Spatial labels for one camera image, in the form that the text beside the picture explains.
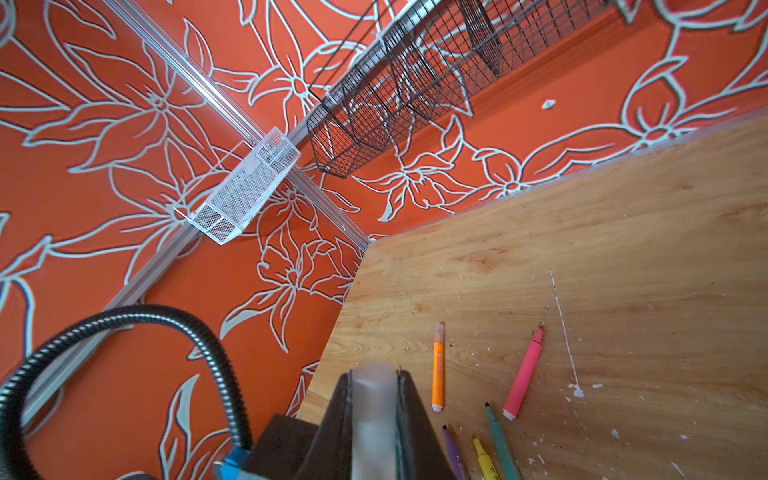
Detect pink highlighter pen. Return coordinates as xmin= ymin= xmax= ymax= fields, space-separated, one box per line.
xmin=502 ymin=324 xmax=545 ymax=421

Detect black wire basket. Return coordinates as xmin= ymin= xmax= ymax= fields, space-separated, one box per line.
xmin=306 ymin=1 xmax=611 ymax=178

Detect orange highlighter pen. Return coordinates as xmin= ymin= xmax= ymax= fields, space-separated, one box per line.
xmin=431 ymin=322 xmax=445 ymax=412

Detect white mesh basket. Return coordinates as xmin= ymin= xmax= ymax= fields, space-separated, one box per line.
xmin=173 ymin=128 xmax=300 ymax=245

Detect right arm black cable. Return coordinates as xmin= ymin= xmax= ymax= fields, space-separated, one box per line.
xmin=0 ymin=304 xmax=254 ymax=480

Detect yellow highlighter pen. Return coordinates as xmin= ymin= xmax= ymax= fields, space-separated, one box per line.
xmin=471 ymin=434 xmax=501 ymax=480

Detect green highlighter pen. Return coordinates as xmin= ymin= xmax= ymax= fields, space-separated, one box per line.
xmin=484 ymin=402 xmax=523 ymax=480

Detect purple highlighter pen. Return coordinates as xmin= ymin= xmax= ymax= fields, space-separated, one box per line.
xmin=442 ymin=425 xmax=470 ymax=480

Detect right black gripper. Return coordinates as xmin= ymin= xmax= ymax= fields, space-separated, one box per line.
xmin=241 ymin=370 xmax=455 ymax=480

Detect translucent pen cap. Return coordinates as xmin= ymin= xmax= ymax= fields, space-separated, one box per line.
xmin=351 ymin=362 xmax=397 ymax=479

